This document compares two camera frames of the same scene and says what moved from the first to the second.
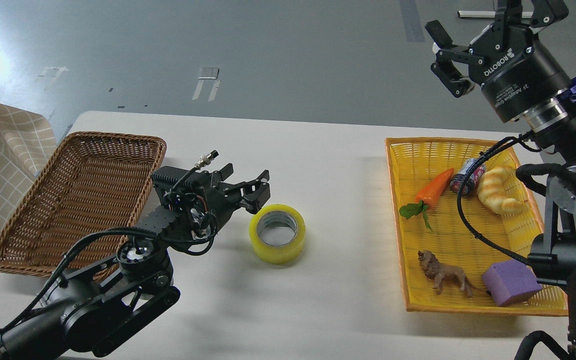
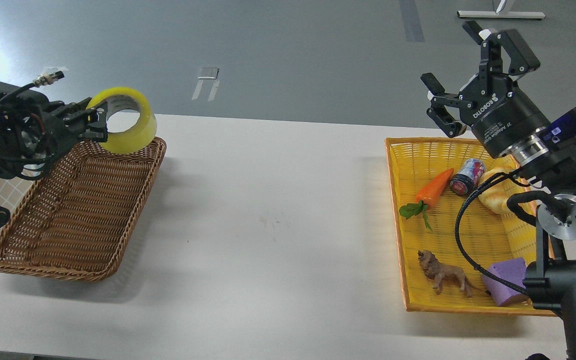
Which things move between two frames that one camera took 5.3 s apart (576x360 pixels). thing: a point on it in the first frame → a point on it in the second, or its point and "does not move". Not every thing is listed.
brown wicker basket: x=80 y=207 does not move
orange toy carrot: x=428 y=195 does not move
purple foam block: x=510 y=281 does not move
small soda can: x=473 y=180 does not move
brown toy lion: x=434 y=269 does not move
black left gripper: x=212 y=200 → x=59 y=124
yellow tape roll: x=277 y=255 → x=119 y=98
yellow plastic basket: x=465 y=214 does not move
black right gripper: x=516 y=73 → x=499 y=114
